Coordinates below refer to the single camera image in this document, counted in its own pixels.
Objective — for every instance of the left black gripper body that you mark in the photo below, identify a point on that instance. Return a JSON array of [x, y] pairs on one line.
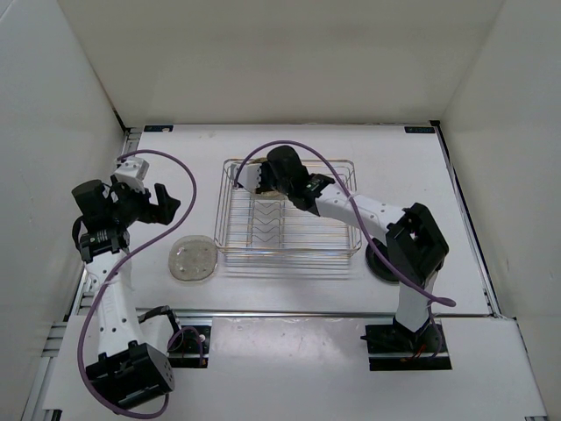
[[134, 204]]

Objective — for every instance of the metal rail bar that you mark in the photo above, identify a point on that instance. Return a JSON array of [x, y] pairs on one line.
[[197, 313]]

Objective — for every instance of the chrome wire dish rack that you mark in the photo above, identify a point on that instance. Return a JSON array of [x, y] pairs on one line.
[[267, 230]]

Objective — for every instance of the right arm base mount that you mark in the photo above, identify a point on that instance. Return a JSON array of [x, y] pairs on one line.
[[387, 351]]

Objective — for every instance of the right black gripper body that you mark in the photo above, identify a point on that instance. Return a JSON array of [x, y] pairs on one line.
[[268, 181]]

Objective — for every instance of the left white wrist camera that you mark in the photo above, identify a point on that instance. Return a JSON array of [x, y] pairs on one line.
[[132, 172]]

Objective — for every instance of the clear plate front left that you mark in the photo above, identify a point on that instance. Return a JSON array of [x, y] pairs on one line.
[[192, 258]]

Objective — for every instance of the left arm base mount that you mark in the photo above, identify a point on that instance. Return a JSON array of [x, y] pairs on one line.
[[189, 352]]

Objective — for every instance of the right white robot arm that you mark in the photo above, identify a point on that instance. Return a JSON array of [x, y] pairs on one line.
[[407, 242]]

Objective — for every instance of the black round plate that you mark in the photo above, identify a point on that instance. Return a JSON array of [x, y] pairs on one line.
[[378, 268]]

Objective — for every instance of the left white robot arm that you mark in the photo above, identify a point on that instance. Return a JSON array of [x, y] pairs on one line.
[[132, 365]]

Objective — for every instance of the beige round plate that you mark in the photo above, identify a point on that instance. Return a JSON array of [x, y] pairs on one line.
[[267, 180]]

